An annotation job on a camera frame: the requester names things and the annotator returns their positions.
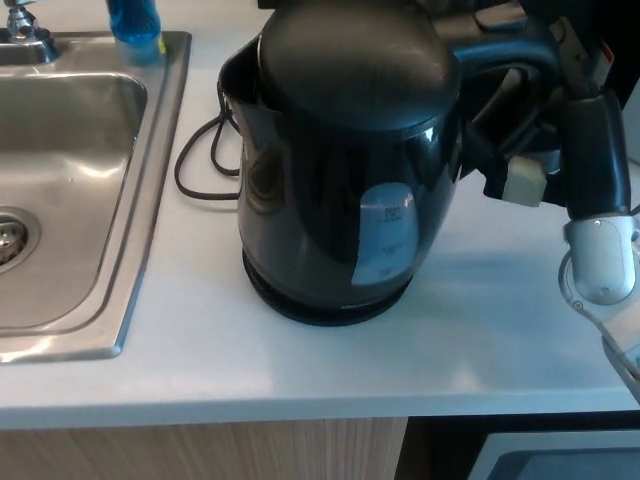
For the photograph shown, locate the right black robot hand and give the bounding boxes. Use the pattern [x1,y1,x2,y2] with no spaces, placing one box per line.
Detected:
[464,0,632,220]

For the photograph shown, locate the black electric kettle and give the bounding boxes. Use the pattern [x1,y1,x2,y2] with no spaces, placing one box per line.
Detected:
[218,0,564,312]

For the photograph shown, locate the round black kettle base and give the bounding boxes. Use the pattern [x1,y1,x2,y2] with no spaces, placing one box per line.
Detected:
[242,247,416,329]

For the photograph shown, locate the black appliance with red label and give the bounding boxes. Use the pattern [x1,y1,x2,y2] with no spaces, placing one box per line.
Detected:
[579,0,640,166]

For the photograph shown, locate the blue dish soap bottle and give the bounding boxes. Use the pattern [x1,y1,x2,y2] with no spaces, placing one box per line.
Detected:
[104,0,167,68]

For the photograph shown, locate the wooden cabinet door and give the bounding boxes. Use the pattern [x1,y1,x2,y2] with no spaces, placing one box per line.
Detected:
[0,417,409,480]

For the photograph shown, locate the stainless steel sink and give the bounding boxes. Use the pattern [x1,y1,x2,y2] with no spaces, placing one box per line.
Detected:
[0,30,193,361]

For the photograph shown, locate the chrome faucet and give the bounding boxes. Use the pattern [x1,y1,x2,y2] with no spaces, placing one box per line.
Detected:
[0,0,57,64]

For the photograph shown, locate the metal sink drain strainer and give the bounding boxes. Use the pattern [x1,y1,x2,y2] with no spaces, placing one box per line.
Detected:
[0,207,42,275]

